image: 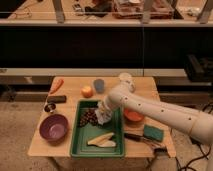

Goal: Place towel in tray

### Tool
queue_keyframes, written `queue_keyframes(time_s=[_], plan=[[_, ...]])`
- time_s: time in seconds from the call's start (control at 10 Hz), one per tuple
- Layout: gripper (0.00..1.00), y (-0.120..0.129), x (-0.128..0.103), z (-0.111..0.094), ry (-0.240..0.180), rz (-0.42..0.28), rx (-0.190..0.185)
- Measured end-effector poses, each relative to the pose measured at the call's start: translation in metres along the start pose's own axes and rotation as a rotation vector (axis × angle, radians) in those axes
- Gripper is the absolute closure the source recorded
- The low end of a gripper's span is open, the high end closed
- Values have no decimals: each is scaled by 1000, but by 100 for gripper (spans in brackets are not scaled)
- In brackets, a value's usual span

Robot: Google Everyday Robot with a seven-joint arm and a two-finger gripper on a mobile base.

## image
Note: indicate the black handled knife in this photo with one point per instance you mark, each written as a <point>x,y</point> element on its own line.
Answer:
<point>138,138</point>

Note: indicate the small metal cup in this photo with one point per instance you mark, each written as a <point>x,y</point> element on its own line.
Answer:
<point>50,107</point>

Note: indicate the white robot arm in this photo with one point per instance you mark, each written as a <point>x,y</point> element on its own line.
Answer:
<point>195,123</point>

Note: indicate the green sponge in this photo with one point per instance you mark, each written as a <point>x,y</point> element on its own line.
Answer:
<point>153,133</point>

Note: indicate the red yellow apple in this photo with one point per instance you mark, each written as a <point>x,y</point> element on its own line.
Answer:
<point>87,91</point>

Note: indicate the light grey towel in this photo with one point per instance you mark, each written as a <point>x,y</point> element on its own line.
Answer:
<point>103,113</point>

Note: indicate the wooden table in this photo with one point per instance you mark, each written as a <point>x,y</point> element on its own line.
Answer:
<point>145,86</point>

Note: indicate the purple bowl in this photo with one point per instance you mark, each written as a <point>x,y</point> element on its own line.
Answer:
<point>54,127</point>

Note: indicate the blue grey cup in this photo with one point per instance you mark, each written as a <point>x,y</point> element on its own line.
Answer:
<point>99,85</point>

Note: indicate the orange bowl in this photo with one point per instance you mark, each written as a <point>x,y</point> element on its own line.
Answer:
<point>133,116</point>

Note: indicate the black box on shelf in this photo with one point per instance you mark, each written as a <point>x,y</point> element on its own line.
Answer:
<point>199,69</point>

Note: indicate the orange carrot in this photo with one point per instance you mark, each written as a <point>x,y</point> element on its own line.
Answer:
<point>56,86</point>

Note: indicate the bunch of dark grapes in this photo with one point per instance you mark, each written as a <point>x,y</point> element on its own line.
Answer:
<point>88,116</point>

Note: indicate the black rectangular block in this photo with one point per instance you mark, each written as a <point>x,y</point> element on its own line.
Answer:
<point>56,99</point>

